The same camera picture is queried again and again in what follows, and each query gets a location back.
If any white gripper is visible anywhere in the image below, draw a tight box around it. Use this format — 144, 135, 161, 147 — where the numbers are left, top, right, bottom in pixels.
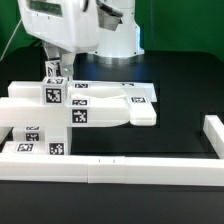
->
17, 0, 99, 80

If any white tagged cube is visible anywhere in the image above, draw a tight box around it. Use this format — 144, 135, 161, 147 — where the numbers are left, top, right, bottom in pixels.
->
45, 60, 61, 77
42, 77, 68, 105

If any white chair back frame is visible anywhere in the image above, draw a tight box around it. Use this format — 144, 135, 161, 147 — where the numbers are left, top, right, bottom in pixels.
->
0, 81, 157, 127

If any white chair seat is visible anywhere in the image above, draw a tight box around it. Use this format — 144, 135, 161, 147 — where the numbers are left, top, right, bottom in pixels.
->
12, 124, 73, 156

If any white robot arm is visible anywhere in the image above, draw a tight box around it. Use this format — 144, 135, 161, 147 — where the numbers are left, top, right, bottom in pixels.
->
18, 0, 143, 79

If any white marker sheet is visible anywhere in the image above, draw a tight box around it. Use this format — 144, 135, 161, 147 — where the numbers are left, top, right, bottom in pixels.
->
68, 80, 157, 102

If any thin white rod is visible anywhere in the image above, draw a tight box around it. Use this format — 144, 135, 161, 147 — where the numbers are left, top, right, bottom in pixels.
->
0, 19, 22, 61

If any white U-shaped obstacle fence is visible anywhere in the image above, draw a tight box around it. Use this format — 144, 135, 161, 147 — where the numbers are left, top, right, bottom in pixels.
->
0, 115, 224, 186

